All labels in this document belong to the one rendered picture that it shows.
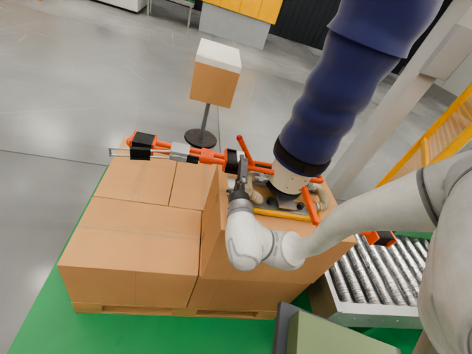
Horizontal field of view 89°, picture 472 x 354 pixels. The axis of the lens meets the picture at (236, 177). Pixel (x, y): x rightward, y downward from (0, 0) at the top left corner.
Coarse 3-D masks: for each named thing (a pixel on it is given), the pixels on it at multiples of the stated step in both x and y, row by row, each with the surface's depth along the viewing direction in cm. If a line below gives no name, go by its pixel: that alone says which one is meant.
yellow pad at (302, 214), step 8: (264, 200) 101; (272, 200) 98; (296, 200) 107; (256, 208) 97; (264, 208) 97; (272, 208) 99; (280, 208) 100; (304, 208) 104; (280, 216) 99; (288, 216) 99; (296, 216) 100; (304, 216) 101
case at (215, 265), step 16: (224, 176) 109; (224, 192) 102; (272, 192) 110; (208, 208) 123; (224, 208) 95; (208, 224) 116; (224, 224) 90; (272, 224) 96; (288, 224) 99; (304, 224) 101; (208, 240) 109; (224, 240) 92; (352, 240) 102; (208, 256) 104; (224, 256) 101; (320, 256) 108; (336, 256) 109; (208, 272) 109; (224, 272) 110; (240, 272) 111; (256, 272) 113; (272, 272) 114; (288, 272) 116; (304, 272) 117; (320, 272) 119
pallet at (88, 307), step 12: (84, 312) 135; (96, 312) 136; (108, 312) 137; (120, 312) 139; (132, 312) 140; (144, 312) 142; (156, 312) 144; (168, 312) 146; (180, 312) 143; (192, 312) 144; (204, 312) 151; (216, 312) 153; (228, 312) 155; (240, 312) 157; (252, 312) 159; (264, 312) 151; (276, 312) 152
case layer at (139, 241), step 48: (96, 192) 131; (144, 192) 141; (192, 192) 151; (96, 240) 112; (144, 240) 119; (192, 240) 127; (96, 288) 116; (144, 288) 119; (192, 288) 122; (240, 288) 125; (288, 288) 129
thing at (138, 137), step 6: (138, 132) 90; (132, 138) 86; (138, 138) 87; (144, 138) 88; (150, 138) 89; (156, 138) 90; (132, 144) 86; (138, 144) 86; (144, 144) 86; (150, 144) 87
